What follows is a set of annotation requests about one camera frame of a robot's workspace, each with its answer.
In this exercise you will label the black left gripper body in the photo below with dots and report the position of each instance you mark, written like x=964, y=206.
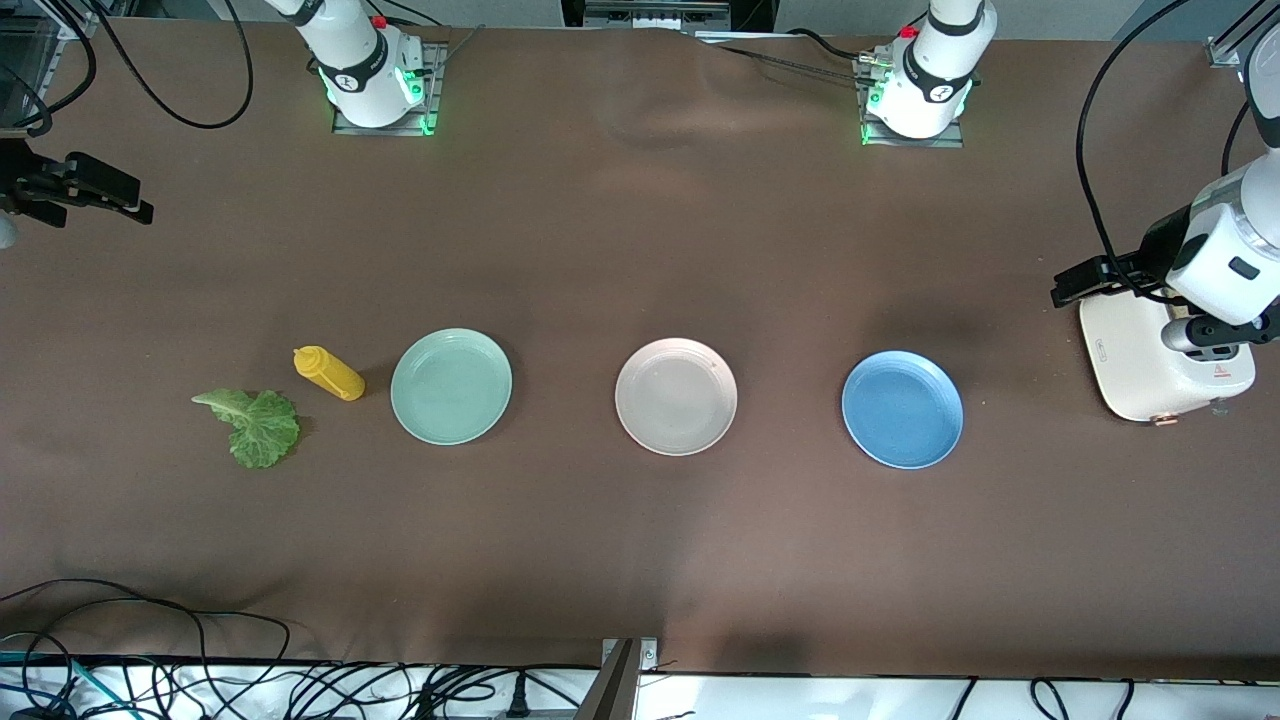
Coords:
x=1158, y=246

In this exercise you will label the green lettuce leaf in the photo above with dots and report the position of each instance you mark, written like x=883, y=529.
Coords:
x=262, y=430

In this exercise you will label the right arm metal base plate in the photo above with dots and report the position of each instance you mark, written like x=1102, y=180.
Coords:
x=432, y=95

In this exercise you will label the aluminium frame profile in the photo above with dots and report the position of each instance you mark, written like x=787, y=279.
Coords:
x=1222, y=52

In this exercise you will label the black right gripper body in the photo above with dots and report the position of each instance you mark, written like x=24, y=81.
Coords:
x=22, y=180

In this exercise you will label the yellow mustard squeeze bottle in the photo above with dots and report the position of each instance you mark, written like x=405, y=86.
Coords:
x=335, y=378

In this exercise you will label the beige plate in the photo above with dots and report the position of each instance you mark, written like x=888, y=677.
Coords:
x=675, y=400

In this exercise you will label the grey metal bracket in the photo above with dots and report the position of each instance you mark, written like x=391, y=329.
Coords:
x=620, y=690

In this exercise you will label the cream white toaster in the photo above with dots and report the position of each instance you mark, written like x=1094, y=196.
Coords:
x=1130, y=365

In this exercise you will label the black power plug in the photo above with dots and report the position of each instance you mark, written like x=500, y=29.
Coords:
x=517, y=700

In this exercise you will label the blue plate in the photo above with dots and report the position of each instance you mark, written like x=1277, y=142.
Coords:
x=900, y=410

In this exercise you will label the metal equipment rack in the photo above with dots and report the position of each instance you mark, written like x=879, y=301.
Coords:
x=30, y=40

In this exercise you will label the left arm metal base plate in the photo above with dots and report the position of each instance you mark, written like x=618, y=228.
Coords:
x=900, y=142

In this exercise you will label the mint green plate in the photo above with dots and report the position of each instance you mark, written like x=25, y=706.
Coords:
x=450, y=390

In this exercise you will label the black electronics box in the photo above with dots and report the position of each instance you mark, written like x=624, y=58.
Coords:
x=600, y=12

